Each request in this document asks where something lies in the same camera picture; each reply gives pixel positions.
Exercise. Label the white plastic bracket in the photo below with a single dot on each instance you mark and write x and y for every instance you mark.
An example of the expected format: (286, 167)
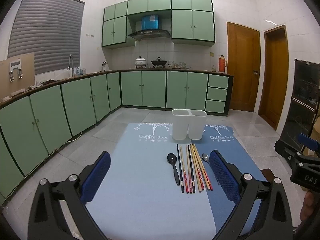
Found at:
(15, 66)

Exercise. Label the orange thermos flask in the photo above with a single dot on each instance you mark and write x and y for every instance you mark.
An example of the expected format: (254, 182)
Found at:
(222, 65)

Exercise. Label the brown cardboard box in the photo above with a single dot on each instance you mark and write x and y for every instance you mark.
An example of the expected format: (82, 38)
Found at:
(315, 130)

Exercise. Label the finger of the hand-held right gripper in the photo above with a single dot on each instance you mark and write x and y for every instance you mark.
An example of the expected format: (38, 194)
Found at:
(285, 151)
(305, 140)

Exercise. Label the black plastic spoon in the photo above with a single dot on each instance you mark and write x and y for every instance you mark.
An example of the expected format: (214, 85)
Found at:
(172, 158)

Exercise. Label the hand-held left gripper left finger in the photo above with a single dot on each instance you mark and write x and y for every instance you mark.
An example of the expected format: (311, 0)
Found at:
(97, 177)

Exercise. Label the small glass jar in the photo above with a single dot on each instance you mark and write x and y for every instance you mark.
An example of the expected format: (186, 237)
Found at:
(214, 69)

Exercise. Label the green wall cabinets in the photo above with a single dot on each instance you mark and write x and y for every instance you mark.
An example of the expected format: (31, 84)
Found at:
(192, 22)

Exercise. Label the brown wooden door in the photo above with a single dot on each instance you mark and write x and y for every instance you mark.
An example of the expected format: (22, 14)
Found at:
(273, 77)
(243, 67)

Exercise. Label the wall hooks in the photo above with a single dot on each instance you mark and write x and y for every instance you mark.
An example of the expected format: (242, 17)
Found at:
(90, 35)

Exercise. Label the white lidded pot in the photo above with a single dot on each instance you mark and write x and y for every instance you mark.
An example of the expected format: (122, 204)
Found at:
(140, 61)

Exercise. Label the person's right hand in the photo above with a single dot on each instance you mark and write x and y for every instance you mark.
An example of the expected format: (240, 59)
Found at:
(308, 206)

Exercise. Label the cardboard sheet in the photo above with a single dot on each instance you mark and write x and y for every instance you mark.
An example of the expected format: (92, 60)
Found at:
(27, 72)

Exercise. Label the light blue printed mat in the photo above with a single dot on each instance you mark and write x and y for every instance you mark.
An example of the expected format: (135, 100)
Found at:
(140, 180)

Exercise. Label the row of mixed chopsticks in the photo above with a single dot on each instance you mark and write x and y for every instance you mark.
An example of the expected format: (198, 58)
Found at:
(190, 182)

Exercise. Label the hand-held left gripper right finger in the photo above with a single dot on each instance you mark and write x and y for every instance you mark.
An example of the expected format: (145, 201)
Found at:
(222, 177)

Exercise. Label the green base cabinets with countertop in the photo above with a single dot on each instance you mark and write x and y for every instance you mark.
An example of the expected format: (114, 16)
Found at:
(75, 105)

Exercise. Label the black glass-door cabinet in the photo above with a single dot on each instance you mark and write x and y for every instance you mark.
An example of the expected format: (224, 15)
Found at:
(303, 100)

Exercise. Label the gas stove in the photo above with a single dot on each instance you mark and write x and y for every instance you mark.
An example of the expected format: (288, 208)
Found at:
(148, 68)

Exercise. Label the bottles beside sink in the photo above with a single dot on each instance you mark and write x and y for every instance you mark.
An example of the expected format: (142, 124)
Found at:
(80, 71)

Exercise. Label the metal spoon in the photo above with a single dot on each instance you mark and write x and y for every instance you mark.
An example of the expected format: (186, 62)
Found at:
(205, 157)

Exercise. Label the group of glass jars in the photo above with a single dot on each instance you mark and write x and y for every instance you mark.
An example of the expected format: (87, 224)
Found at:
(178, 65)

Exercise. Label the dark cloth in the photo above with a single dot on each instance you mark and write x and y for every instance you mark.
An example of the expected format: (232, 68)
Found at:
(46, 83)

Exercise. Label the white two-compartment utensil holder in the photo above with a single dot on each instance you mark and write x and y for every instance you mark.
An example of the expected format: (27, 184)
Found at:
(180, 127)

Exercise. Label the range hood with blue chimney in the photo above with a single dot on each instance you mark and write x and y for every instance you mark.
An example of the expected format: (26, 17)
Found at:
(150, 28)

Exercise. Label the black wok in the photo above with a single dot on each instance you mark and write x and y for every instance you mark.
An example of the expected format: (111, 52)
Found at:
(158, 62)

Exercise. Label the metal sink faucet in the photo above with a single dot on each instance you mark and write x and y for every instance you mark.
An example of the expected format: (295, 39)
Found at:
(71, 63)

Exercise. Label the grey window blind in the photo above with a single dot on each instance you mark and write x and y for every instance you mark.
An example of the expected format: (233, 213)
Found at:
(47, 32)

